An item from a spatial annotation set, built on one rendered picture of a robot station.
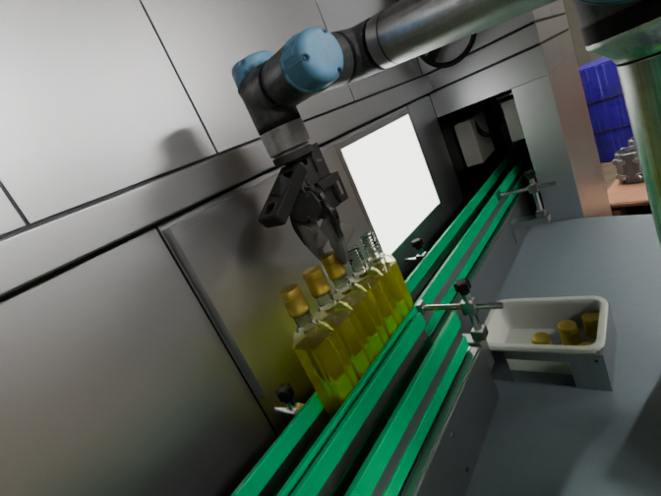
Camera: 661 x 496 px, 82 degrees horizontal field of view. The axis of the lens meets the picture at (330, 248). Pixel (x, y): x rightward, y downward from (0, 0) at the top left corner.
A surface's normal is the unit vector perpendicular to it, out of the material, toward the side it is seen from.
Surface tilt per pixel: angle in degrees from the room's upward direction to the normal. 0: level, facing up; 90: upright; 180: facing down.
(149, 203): 90
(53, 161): 90
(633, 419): 0
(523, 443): 0
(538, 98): 90
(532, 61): 90
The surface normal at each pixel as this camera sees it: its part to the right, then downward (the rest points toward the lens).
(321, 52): 0.61, -0.04
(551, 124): -0.55, 0.46
